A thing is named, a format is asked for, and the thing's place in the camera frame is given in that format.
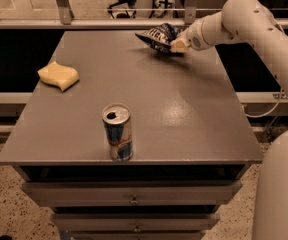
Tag white cable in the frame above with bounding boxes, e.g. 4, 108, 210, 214
244, 87, 284, 120

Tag blue chip bag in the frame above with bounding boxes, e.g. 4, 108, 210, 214
135, 23, 181, 54

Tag grey drawer cabinet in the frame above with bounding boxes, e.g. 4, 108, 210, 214
0, 30, 263, 240

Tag metal glass railing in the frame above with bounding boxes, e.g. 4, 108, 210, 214
0, 0, 288, 29

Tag lower grey drawer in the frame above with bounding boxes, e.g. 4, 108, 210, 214
51, 213, 219, 233

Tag black office chair base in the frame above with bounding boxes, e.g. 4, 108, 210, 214
107, 0, 136, 19

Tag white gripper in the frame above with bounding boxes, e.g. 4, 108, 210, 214
170, 12, 230, 53

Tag yellow sponge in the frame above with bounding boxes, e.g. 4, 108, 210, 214
38, 61, 79, 92

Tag grey drawer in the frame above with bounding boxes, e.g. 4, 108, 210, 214
22, 181, 242, 207
51, 213, 219, 233

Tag upper grey drawer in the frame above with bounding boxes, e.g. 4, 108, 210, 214
22, 181, 242, 207

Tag blue silver energy drink can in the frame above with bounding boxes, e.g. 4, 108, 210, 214
102, 103, 133, 161

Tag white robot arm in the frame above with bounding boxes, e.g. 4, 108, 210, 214
171, 0, 288, 240

